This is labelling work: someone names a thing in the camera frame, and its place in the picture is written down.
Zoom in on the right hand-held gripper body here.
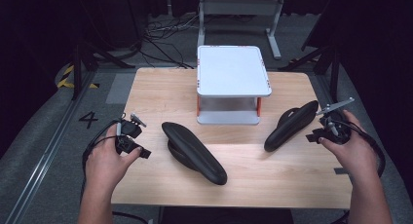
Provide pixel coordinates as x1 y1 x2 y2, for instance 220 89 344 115
316 96 356 146

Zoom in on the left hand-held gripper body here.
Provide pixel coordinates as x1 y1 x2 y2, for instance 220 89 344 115
115 112 148 155

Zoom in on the black slipper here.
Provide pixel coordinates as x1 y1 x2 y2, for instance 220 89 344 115
161 121 229 186
263 99 320 153

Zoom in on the white two-tier shoe rack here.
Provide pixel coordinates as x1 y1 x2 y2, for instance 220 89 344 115
196 44 273 127

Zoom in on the person's right hand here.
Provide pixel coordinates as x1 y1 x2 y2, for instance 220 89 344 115
318 109 380 185

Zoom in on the person's left hand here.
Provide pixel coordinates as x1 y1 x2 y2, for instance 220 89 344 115
85 124 143 190

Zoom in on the black metal stand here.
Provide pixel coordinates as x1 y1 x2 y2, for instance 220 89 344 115
71 38 136 101
278 43 343 101

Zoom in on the person's dark clothing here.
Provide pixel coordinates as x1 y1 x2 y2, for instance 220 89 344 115
160 206 295 224

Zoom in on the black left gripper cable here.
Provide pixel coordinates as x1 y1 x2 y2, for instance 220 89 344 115
81 112 127 186

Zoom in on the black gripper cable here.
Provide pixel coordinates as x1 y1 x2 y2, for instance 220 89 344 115
81 112 127 186
334 119 388 179

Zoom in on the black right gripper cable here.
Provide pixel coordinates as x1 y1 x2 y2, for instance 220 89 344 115
334 119 388 179

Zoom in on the black cable under table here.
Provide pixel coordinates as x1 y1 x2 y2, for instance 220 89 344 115
111 210 151 224

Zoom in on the metal floor rail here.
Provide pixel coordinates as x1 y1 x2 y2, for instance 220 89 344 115
4 71 95 224

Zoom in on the bundle of black floor cables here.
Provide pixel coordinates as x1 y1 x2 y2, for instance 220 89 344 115
140 13 200 70

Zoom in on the grey metal table frame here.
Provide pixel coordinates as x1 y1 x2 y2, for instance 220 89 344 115
197 0 287 61

